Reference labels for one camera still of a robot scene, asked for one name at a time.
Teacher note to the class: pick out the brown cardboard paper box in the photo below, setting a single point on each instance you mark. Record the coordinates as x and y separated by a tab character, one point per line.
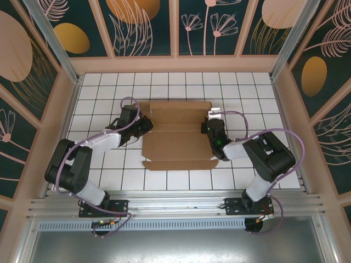
175	148

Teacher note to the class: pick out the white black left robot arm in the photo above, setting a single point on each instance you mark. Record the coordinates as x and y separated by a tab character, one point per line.
68	170

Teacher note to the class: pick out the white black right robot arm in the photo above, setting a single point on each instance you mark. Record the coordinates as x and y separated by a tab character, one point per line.
274	159

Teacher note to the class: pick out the yellow power connector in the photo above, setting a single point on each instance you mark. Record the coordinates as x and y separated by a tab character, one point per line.
264	217

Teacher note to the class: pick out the grey metal sheet panel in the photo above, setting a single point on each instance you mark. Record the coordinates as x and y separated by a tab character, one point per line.
175	246

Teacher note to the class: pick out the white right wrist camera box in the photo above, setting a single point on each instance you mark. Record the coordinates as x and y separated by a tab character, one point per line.
214	113

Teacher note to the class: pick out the aluminium side rail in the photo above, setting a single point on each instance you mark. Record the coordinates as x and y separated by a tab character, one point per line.
282	109
62	109

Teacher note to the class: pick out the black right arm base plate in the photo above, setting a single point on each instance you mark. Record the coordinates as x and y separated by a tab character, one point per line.
233	205

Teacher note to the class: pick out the long aluminium mounting rail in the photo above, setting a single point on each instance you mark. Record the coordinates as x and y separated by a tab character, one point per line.
175	202

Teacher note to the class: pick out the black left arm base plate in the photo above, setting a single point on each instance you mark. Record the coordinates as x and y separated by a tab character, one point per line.
120	205

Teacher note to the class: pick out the aluminium corner post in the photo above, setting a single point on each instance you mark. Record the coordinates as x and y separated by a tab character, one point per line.
61	54
290	41

